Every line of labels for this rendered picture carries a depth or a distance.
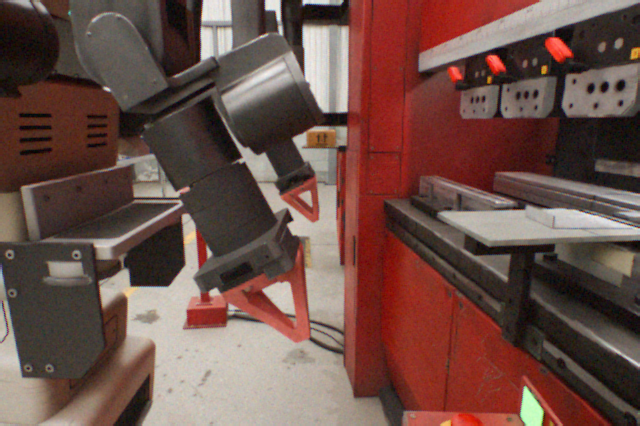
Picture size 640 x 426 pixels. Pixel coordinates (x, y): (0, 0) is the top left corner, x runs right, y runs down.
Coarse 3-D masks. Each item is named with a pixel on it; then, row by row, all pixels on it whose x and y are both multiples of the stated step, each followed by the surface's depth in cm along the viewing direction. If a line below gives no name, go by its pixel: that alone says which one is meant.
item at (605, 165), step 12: (600, 120) 70; (612, 120) 68; (624, 120) 65; (636, 120) 63; (600, 132) 70; (612, 132) 68; (624, 132) 65; (636, 132) 63; (600, 144) 70; (612, 144) 68; (624, 144) 65; (636, 144) 63; (600, 156) 70; (612, 156) 68; (624, 156) 66; (636, 156) 63; (600, 168) 71; (612, 168) 69; (624, 168) 67; (636, 168) 64
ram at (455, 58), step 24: (432, 0) 130; (456, 0) 114; (480, 0) 102; (504, 0) 92; (528, 0) 83; (600, 0) 66; (624, 0) 61; (432, 24) 130; (456, 24) 114; (480, 24) 102; (528, 24) 84; (552, 24) 77; (480, 48) 102
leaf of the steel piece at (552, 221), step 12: (528, 216) 70; (540, 216) 67; (552, 216) 63; (564, 216) 71; (576, 216) 71; (552, 228) 63; (564, 228) 63; (576, 228) 63; (588, 228) 63; (600, 228) 63; (612, 228) 63
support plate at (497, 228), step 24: (456, 216) 72; (480, 216) 72; (504, 216) 72; (480, 240) 60; (504, 240) 58; (528, 240) 58; (552, 240) 59; (576, 240) 59; (600, 240) 60; (624, 240) 60
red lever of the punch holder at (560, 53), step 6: (546, 42) 73; (552, 42) 72; (558, 42) 71; (546, 48) 73; (552, 48) 71; (558, 48) 70; (564, 48) 70; (552, 54) 71; (558, 54) 70; (564, 54) 69; (570, 54) 69; (558, 60) 70; (564, 60) 69; (570, 60) 69; (564, 66) 68; (570, 66) 67; (576, 66) 67; (582, 66) 67; (588, 66) 68; (564, 72) 68; (570, 72) 67; (576, 72) 68
